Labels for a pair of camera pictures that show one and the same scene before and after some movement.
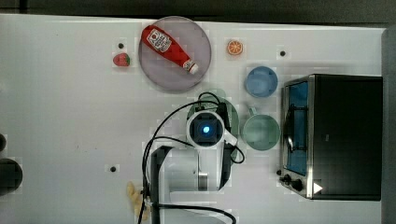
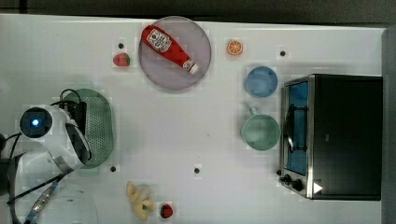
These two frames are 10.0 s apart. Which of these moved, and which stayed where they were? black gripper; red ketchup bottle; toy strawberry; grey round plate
Moved: black gripper
Stayed: grey round plate; red ketchup bottle; toy strawberry
